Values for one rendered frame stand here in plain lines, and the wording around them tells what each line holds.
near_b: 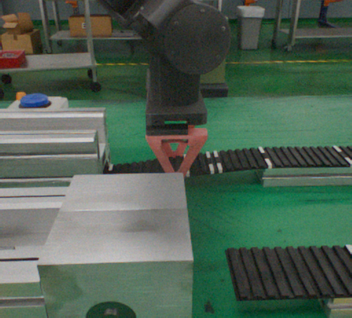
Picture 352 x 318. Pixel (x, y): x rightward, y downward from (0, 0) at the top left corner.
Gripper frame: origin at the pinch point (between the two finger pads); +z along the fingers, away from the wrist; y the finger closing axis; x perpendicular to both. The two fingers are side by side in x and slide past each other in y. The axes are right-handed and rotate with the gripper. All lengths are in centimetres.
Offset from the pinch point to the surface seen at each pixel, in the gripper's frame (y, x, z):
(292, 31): -453, 178, 51
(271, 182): 2.0, 12.1, 1.6
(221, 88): -41.4, 12.9, 2.7
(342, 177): 2.0, 21.0, 1.1
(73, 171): 4.9, -11.5, -2.5
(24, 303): 23.7, -10.3, -4.0
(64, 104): -14.7, -16.9, -3.4
